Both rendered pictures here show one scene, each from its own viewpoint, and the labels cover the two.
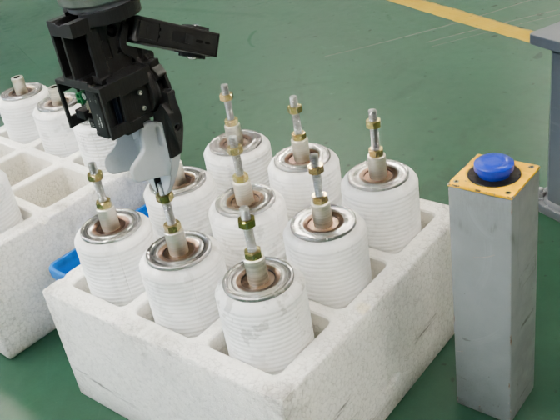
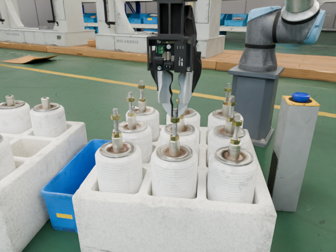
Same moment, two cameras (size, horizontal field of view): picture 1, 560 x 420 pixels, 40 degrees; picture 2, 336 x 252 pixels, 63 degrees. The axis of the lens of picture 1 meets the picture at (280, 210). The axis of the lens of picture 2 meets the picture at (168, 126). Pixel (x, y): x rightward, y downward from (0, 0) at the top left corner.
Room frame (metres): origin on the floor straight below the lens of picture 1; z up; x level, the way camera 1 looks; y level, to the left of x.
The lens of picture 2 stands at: (0.35, 0.42, 0.52)
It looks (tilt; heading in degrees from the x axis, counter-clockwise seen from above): 23 degrees down; 324
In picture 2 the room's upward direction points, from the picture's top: straight up
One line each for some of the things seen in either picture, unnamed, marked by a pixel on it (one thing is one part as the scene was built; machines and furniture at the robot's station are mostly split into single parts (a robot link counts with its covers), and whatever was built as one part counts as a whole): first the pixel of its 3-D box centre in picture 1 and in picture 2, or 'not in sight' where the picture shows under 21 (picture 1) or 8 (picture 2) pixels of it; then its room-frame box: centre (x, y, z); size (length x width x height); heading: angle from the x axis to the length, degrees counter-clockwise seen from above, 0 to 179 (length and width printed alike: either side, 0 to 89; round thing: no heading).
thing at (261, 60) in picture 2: not in sight; (258, 56); (1.05, -0.53, 0.35); 0.15 x 0.15 x 0.10
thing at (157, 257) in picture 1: (178, 251); (174, 152); (0.74, 0.12, 0.25); 0.08 x 0.08 x 0.01
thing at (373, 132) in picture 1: (374, 138); (227, 96); (0.83, -0.13, 0.30); 0.01 x 0.01 x 0.08
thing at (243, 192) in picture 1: (243, 192); (179, 124); (0.83, 0.04, 0.26); 0.02 x 0.02 x 0.03
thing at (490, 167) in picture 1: (493, 169); (300, 97); (0.68, -0.22, 0.32); 0.04 x 0.04 x 0.02
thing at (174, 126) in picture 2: (168, 212); (174, 129); (0.74, 0.12, 0.30); 0.01 x 0.01 x 0.08
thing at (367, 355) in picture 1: (266, 303); (178, 185); (0.83, 0.04, 0.09); 0.39 x 0.39 x 0.18; 47
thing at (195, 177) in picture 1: (177, 182); (132, 127); (0.91, 0.13, 0.25); 0.08 x 0.08 x 0.01
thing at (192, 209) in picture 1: (192, 238); (134, 159); (0.91, 0.13, 0.16); 0.10 x 0.10 x 0.18
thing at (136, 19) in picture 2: not in sight; (140, 18); (6.11, -2.95, 0.36); 0.50 x 0.38 x 0.21; 115
